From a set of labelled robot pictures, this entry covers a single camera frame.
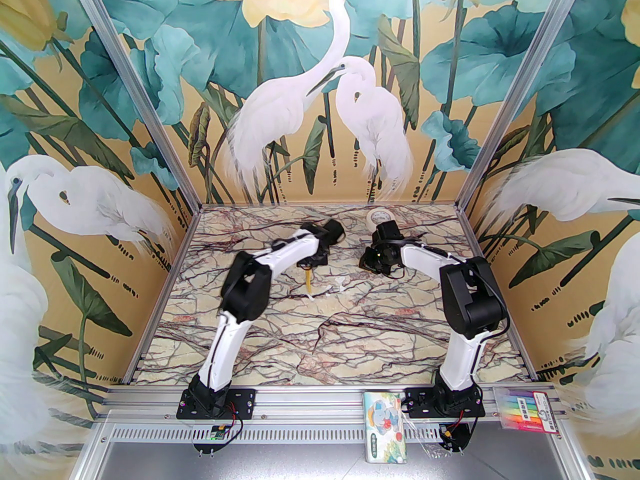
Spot white masking tape roll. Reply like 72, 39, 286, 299
366, 208, 396, 229

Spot perforated metal strip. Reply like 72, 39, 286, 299
100, 422, 561, 444

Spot cartoon elephant tissue pack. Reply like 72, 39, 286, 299
362, 392, 408, 464

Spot coloured marker pen pack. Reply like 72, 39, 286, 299
492, 387, 563, 436

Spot aluminium side frame rail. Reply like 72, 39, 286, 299
457, 207, 541, 384
121, 207, 203, 385

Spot aluminium front frame rail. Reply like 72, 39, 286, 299
97, 382, 571, 425

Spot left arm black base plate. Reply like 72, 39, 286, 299
177, 388, 257, 421

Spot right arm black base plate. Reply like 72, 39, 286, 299
402, 387, 487, 419

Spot aluminium frame post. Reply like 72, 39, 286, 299
459, 0, 592, 208
64, 0, 203, 208

